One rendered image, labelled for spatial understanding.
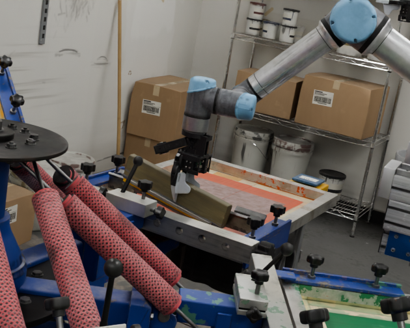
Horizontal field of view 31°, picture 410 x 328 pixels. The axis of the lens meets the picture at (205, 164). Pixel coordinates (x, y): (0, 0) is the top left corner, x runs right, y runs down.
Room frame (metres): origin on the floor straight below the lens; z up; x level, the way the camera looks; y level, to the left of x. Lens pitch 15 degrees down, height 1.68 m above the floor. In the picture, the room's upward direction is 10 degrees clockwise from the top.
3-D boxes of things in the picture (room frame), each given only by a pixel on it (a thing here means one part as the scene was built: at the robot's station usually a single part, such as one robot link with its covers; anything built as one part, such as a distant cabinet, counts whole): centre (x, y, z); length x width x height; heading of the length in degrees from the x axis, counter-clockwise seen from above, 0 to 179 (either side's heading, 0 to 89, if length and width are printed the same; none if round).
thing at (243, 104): (2.09, -0.06, 1.33); 0.11 x 0.11 x 0.08; 81
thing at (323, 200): (2.32, -0.05, 0.97); 0.79 x 0.58 x 0.04; 154
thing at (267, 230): (1.99, -0.19, 0.97); 0.30 x 0.05 x 0.07; 154
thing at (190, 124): (2.09, 0.04, 1.25); 0.08 x 0.08 x 0.05
